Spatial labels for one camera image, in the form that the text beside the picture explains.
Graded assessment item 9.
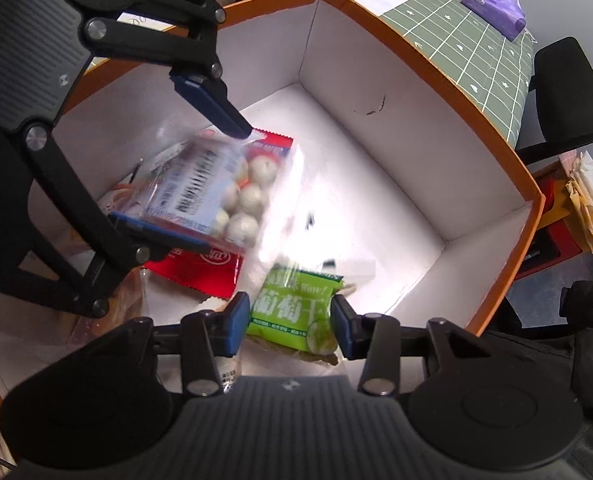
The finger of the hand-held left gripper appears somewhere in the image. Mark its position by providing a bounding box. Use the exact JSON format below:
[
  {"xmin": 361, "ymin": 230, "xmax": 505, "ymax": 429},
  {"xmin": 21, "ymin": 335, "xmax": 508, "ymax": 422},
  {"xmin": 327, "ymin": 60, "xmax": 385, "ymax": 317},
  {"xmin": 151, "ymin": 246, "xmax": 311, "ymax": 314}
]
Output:
[
  {"xmin": 6, "ymin": 122, "xmax": 212, "ymax": 318},
  {"xmin": 70, "ymin": 0, "xmax": 253, "ymax": 139}
]

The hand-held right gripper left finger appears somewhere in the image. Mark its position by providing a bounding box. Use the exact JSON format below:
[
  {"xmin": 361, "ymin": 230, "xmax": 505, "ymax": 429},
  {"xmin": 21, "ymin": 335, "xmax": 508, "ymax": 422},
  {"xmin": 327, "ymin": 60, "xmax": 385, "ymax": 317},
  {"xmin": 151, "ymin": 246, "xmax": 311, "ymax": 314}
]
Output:
[{"xmin": 104, "ymin": 292, "xmax": 252, "ymax": 397}]

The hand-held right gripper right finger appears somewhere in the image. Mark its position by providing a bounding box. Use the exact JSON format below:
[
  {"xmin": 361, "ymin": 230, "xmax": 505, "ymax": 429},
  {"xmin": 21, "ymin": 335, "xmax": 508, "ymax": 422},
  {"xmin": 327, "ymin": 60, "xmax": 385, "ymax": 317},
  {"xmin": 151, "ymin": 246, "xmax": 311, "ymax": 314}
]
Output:
[{"xmin": 331, "ymin": 294, "xmax": 492, "ymax": 397}]

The green raisin packet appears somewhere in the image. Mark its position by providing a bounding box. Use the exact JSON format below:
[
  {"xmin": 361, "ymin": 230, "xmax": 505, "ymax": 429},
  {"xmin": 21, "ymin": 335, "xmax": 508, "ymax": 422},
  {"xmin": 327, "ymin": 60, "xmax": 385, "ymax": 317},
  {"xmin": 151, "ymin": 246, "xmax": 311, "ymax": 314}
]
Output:
[{"xmin": 244, "ymin": 260, "xmax": 357, "ymax": 367}]

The dried fruit chips bag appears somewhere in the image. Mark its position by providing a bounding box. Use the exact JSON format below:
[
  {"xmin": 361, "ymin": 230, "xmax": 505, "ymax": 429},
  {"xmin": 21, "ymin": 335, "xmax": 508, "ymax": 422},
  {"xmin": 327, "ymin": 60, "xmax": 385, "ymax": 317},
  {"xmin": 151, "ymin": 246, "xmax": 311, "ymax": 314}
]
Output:
[{"xmin": 51, "ymin": 240, "xmax": 147, "ymax": 346}]

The red snack packet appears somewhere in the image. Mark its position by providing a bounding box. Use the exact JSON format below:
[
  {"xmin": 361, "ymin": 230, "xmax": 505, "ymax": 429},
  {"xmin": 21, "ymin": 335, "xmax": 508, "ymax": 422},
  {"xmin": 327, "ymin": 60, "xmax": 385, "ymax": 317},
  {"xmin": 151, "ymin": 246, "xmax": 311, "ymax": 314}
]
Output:
[{"xmin": 144, "ymin": 129, "xmax": 296, "ymax": 297}]

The white candy balls packet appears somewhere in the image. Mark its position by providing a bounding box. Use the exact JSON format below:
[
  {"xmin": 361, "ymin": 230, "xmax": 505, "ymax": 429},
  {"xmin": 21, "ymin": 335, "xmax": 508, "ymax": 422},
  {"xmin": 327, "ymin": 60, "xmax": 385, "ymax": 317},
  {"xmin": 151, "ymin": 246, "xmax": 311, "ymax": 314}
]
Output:
[{"xmin": 136, "ymin": 130, "xmax": 297, "ymax": 256}]

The orange cardboard box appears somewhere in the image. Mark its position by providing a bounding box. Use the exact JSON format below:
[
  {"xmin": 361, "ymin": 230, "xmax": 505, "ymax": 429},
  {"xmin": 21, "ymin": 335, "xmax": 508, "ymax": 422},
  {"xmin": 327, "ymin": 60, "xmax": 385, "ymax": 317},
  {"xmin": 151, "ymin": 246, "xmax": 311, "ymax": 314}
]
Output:
[{"xmin": 0, "ymin": 0, "xmax": 547, "ymax": 411}]

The red stool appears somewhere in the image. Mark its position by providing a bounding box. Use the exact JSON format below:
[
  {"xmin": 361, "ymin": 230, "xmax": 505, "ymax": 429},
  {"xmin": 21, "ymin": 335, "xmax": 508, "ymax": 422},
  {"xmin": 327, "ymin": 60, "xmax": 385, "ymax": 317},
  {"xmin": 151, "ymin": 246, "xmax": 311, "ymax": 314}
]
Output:
[{"xmin": 514, "ymin": 165, "xmax": 585, "ymax": 281}]

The black jacket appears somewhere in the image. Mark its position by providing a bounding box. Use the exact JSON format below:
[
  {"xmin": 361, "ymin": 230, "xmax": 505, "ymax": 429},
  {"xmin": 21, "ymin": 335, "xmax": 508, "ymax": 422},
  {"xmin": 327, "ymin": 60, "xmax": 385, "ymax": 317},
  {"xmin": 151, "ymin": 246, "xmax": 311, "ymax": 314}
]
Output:
[{"xmin": 481, "ymin": 280, "xmax": 593, "ymax": 480}]

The purple tissue pack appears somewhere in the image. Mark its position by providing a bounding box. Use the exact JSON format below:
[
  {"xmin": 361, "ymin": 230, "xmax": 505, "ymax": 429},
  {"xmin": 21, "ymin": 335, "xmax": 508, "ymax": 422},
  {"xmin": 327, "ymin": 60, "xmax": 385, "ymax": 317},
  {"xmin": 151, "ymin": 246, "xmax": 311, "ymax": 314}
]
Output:
[{"xmin": 461, "ymin": 0, "xmax": 527, "ymax": 41}]

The black chair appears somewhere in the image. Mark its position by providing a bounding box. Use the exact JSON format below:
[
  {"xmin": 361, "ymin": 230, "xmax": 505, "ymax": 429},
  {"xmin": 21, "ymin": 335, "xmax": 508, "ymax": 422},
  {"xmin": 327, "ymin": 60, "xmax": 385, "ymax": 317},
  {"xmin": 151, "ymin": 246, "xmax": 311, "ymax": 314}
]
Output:
[{"xmin": 514, "ymin": 36, "xmax": 593, "ymax": 163}]

